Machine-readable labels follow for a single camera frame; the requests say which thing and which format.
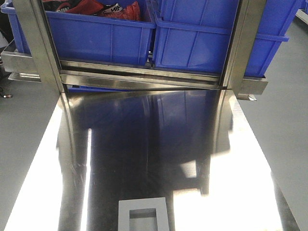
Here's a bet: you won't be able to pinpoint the gray rectangular base block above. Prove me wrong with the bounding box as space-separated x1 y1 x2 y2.
118 197 169 231

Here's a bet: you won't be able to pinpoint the stainless steel rack frame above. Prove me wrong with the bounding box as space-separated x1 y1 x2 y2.
2 0 266 101

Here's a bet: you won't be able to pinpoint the red packaged items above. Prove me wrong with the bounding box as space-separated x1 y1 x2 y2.
42 0 141 21

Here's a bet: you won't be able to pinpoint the blue plastic bin right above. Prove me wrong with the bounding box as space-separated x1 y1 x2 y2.
151 0 302 77

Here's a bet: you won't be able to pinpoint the blue bin with red items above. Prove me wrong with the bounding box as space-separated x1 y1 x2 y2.
0 0 157 66

